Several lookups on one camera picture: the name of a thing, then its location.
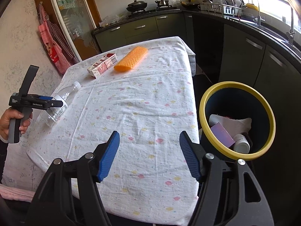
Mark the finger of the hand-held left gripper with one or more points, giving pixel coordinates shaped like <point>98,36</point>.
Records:
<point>57,103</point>
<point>45,97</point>

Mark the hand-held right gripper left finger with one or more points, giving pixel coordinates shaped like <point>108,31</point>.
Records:
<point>108,157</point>

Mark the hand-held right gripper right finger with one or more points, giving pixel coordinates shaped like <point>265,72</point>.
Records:
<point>190,157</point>

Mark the clear plastic water bottle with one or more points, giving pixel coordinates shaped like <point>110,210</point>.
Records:
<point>63,96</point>

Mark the pink barcode box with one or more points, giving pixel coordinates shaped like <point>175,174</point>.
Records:
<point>222,135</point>

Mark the white supplement bottle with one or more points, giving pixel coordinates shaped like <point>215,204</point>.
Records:
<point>241,143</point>

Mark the white paper towel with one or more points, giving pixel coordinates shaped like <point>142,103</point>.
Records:
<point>235,123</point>

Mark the yellow-rimmed dark bin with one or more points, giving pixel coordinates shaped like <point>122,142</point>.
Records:
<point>268,113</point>

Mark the person's left hand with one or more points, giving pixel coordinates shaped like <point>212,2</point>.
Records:
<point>6,124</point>

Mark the white floral tablecloth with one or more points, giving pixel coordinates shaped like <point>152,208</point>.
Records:
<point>141,122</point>

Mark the red checkered apron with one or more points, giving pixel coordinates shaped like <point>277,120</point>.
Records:
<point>65,44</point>

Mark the red and white carton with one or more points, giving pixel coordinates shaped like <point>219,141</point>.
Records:
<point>102,66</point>

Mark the glass cabinet door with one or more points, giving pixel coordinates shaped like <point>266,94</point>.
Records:
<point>75,18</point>

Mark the orange textured sponge mat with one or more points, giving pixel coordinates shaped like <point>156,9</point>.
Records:
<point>130,58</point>

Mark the pink quilted garment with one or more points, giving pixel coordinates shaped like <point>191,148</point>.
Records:
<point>16,193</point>

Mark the grey table underlay cloth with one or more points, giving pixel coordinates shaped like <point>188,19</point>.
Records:
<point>192,63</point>

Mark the clear plastic bag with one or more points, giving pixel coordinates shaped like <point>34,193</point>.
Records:
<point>110,21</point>

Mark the green kitchen cabinets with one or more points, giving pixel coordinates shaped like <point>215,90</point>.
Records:
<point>247,58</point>

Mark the black wok with lid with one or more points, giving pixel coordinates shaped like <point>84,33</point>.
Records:
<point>136,6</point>

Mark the black gas stove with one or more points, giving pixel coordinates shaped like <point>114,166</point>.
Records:
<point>152,11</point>

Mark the black frying pan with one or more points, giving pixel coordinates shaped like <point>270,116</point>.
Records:
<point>190,4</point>

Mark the white dish rack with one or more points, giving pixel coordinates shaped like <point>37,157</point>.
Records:
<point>221,6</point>

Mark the chrome tall faucet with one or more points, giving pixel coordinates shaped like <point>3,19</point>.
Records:
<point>291,28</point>

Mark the chrome kitchen faucet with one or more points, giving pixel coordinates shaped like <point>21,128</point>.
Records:
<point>257,7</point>

